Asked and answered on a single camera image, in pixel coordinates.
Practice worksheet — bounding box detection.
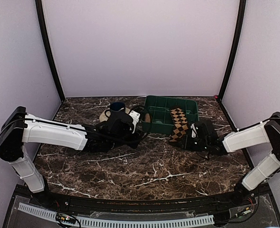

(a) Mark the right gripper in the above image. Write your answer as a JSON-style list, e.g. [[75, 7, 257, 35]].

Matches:
[[178, 134, 209, 152]]

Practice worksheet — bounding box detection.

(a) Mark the brown argyle sock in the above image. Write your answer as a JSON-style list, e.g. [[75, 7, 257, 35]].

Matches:
[[168, 105, 189, 147]]

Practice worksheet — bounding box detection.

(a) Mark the green divided plastic tray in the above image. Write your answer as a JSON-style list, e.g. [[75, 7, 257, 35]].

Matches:
[[139, 95, 199, 135]]

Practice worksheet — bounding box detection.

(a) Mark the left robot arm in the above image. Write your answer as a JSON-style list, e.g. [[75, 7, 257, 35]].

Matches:
[[0, 106, 147, 207]]

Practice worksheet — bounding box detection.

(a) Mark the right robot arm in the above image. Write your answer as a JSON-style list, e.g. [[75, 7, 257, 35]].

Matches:
[[181, 112, 280, 206]]

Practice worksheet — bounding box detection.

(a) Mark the cream round coaster plate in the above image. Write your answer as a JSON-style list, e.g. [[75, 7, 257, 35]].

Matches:
[[99, 108, 130, 122]]

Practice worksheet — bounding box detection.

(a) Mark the dark blue enamel mug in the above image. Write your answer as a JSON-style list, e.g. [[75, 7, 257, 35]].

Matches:
[[105, 102, 126, 118]]

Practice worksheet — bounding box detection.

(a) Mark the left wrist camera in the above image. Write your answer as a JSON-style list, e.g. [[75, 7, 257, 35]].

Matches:
[[128, 104, 153, 133]]

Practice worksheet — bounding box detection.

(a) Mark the black front rail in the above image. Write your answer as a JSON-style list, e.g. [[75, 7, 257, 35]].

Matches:
[[28, 190, 257, 216]]

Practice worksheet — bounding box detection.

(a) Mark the white slotted cable duct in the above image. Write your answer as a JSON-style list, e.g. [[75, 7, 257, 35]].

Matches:
[[18, 203, 215, 228]]

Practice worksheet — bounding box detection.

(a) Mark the right black frame post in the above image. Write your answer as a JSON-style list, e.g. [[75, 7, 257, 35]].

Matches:
[[218, 0, 247, 103]]

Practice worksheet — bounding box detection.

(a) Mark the black frame post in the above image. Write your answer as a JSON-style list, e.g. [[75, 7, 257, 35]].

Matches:
[[218, 0, 247, 103], [35, 0, 66, 102]]

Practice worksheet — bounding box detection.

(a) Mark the left black frame post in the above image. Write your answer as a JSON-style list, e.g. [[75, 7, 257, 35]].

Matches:
[[35, 0, 66, 102]]

